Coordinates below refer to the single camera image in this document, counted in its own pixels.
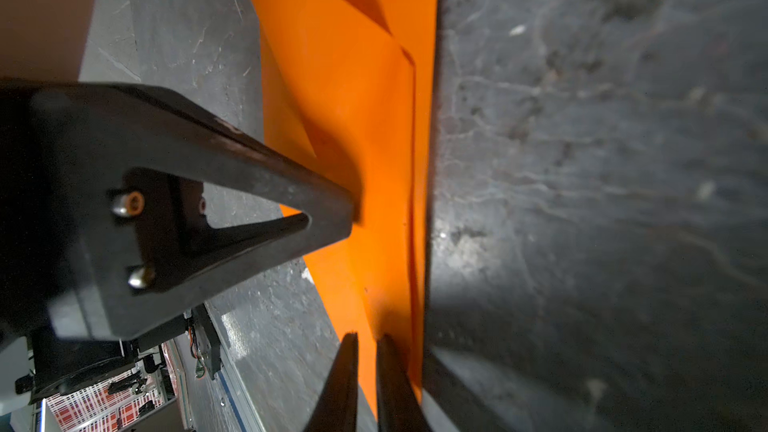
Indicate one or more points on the aluminium mounting rail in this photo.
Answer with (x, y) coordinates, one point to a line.
(216, 397)

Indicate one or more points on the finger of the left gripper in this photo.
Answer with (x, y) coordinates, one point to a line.
(134, 250)

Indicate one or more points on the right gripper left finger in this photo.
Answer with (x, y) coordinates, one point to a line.
(336, 408)

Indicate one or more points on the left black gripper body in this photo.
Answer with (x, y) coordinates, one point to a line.
(29, 246)

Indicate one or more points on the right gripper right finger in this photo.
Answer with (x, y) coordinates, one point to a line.
(397, 407)

